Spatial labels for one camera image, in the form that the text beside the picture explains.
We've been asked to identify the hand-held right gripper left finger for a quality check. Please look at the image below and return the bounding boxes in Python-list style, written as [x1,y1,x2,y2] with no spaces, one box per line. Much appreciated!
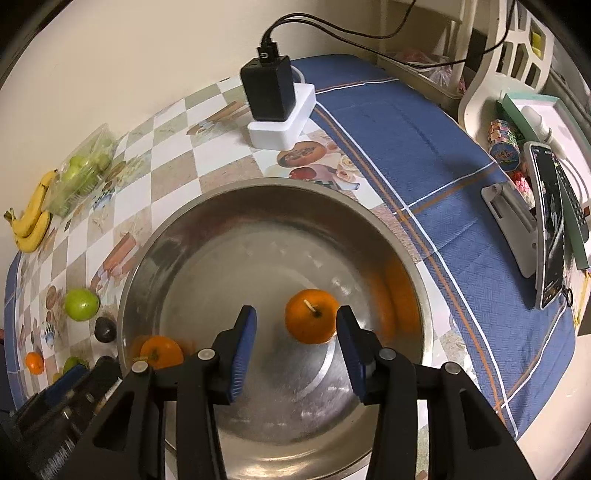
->
[28,305,259,480]

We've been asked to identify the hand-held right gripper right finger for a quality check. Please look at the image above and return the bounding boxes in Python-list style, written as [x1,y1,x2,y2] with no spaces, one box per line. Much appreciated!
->
[336,305,548,480]

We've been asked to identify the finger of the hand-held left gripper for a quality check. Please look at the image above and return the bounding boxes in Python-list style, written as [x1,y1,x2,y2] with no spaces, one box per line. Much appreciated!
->
[44,364,90,407]
[88,355,123,411]

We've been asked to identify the orange with stem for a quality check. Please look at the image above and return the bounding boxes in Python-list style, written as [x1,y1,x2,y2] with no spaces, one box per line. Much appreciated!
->
[284,288,340,344]

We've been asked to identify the stainless steel bowl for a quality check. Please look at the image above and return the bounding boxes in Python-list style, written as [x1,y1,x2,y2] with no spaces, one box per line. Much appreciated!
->
[117,178,434,480]

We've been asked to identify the dark avocado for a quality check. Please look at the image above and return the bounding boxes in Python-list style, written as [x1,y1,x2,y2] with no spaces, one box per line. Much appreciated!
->
[93,316,117,343]

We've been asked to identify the large green apple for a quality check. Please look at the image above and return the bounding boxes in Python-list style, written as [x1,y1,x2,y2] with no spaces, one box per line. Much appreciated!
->
[64,288,101,321]

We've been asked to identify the yellow banana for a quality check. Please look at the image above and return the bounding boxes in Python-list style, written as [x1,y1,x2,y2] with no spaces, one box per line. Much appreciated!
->
[4,170,58,234]
[14,210,52,254]

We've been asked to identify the white phone stand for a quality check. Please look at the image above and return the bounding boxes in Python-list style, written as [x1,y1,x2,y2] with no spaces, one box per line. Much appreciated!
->
[480,182,541,278]

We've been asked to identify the checkered printed oilcloth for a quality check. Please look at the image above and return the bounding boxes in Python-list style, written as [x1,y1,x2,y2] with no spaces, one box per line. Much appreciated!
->
[11,76,467,480]

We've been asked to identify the clear bag of green limes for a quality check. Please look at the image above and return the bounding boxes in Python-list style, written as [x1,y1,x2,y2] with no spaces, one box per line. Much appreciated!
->
[46,124,118,217]

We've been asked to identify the blue tablecloth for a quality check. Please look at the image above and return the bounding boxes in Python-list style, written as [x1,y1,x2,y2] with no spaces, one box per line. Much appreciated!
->
[4,54,578,441]

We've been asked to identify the smartphone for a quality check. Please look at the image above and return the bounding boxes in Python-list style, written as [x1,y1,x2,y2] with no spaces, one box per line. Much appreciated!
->
[523,141,566,311]

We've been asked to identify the white power strip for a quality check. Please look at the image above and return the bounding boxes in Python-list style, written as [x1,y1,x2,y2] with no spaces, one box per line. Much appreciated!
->
[247,83,317,151]

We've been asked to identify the colourful stacked containers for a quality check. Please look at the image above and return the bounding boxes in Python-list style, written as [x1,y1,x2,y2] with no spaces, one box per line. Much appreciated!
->
[487,117,525,174]

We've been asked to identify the black charger block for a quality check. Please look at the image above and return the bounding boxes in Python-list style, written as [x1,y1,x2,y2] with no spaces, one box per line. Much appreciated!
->
[240,39,296,123]

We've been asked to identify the black remote control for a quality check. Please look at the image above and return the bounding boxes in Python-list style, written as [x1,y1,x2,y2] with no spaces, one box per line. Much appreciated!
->
[551,157,591,243]

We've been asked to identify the white plastic chair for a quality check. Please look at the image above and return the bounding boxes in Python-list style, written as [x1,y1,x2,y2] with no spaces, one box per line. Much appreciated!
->
[457,0,555,139]

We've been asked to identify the pink plastic bag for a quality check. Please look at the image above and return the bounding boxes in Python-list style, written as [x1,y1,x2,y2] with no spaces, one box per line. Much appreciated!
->
[392,46,462,88]

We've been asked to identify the white bottle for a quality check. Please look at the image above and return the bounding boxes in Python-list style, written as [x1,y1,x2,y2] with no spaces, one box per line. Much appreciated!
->
[519,105,566,153]

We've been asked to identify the teal and white box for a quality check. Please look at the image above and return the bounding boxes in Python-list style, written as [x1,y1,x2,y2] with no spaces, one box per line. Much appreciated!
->
[501,92,591,208]

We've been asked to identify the black cable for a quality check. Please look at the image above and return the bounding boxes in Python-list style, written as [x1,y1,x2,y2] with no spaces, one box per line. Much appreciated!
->
[263,0,419,47]
[272,0,518,72]

